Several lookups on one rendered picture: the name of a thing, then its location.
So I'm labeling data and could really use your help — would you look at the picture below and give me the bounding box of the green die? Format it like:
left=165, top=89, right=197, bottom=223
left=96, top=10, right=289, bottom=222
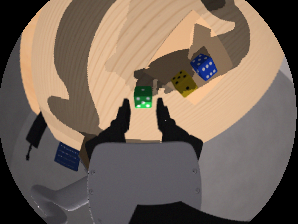
left=133, top=86, right=153, bottom=108

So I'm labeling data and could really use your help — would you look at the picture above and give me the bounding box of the yellow die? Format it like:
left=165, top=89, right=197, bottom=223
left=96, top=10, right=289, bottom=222
left=171, top=70, right=198, bottom=98

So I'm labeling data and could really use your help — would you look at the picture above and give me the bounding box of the blue die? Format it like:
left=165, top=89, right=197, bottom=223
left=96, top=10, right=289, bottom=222
left=190, top=54, right=217, bottom=81

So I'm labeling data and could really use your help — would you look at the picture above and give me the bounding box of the peach square mat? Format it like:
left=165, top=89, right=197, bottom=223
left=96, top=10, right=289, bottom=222
left=143, top=10, right=233, bottom=105

